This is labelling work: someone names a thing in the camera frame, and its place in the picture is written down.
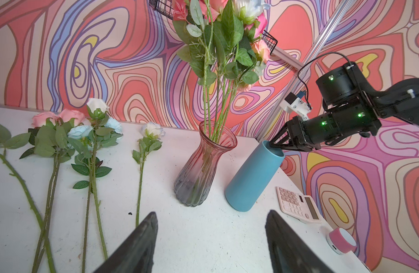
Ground back wire basket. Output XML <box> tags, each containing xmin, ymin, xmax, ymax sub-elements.
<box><xmin>149</xmin><ymin>0</ymin><xmax>278</xmax><ymax>53</ymax></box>

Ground salmon pink rose stem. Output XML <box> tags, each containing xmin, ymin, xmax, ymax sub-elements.
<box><xmin>199</xmin><ymin>0</ymin><xmax>228</xmax><ymax>22</ymax></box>

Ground teal ceramic vase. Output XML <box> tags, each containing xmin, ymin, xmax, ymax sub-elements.
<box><xmin>225</xmin><ymin>141</ymin><xmax>285</xmax><ymax>212</ymax></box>

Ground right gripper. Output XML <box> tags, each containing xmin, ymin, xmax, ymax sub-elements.
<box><xmin>269</xmin><ymin>104</ymin><xmax>382</xmax><ymax>152</ymax></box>

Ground pink white round timer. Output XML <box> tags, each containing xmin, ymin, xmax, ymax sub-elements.
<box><xmin>326</xmin><ymin>227</ymin><xmax>357</xmax><ymax>255</ymax></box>

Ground pink calculator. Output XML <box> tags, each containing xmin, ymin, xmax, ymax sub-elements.
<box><xmin>275</xmin><ymin>187</ymin><xmax>323</xmax><ymax>224</ymax></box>

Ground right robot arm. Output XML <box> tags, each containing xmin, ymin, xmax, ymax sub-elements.
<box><xmin>269</xmin><ymin>63</ymin><xmax>419</xmax><ymax>152</ymax></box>

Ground light pink carnation stem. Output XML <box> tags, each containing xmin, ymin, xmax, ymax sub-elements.
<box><xmin>229</xmin><ymin>39</ymin><xmax>271</xmax><ymax>144</ymax></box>

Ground pale pink rose stem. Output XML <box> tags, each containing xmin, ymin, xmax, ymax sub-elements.
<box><xmin>55</xmin><ymin>108</ymin><xmax>87</xmax><ymax>273</ymax></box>
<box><xmin>22</xmin><ymin>111</ymin><xmax>60</xmax><ymax>273</ymax></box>

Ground dark pink rose stem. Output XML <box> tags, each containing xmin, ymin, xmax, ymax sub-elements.
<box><xmin>245</xmin><ymin>12</ymin><xmax>267</xmax><ymax>39</ymax></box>

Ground large pink carnation stem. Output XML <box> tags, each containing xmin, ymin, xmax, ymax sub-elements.
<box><xmin>172</xmin><ymin>1</ymin><xmax>218</xmax><ymax>141</ymax></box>

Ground pink glass vase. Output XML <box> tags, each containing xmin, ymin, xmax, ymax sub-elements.
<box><xmin>174</xmin><ymin>122</ymin><xmax>237</xmax><ymax>207</ymax></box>

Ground cream white rose stem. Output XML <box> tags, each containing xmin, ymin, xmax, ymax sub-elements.
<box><xmin>0</xmin><ymin>124</ymin><xmax>57</xmax><ymax>273</ymax></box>

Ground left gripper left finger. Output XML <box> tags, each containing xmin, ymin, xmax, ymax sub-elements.
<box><xmin>96</xmin><ymin>212</ymin><xmax>158</xmax><ymax>273</ymax></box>

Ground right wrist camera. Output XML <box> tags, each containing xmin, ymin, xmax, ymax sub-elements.
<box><xmin>279</xmin><ymin>92</ymin><xmax>312</xmax><ymax>121</ymax></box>

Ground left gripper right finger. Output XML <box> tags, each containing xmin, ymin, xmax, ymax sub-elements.
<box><xmin>265</xmin><ymin>210</ymin><xmax>332</xmax><ymax>273</ymax></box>

